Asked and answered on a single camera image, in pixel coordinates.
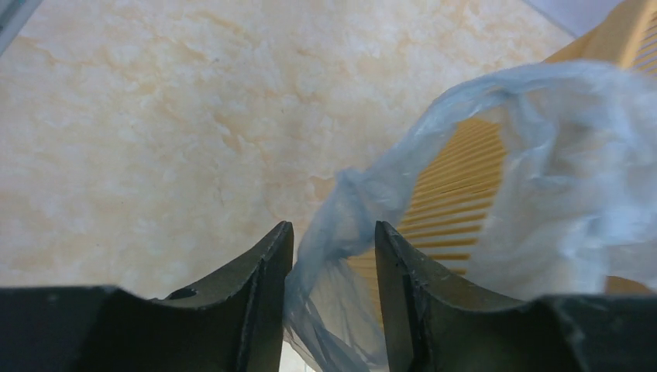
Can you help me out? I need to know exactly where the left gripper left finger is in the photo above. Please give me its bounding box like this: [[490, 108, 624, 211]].
[[1, 222, 294, 371]]

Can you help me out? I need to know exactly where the blue plastic trash bag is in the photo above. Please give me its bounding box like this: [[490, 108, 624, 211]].
[[284, 60, 656, 371]]

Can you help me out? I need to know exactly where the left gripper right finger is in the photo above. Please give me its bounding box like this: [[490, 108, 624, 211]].
[[375, 222, 656, 371]]

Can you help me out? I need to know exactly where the yellow mesh trash bin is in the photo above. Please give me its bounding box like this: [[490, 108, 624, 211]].
[[377, 1, 656, 300]]

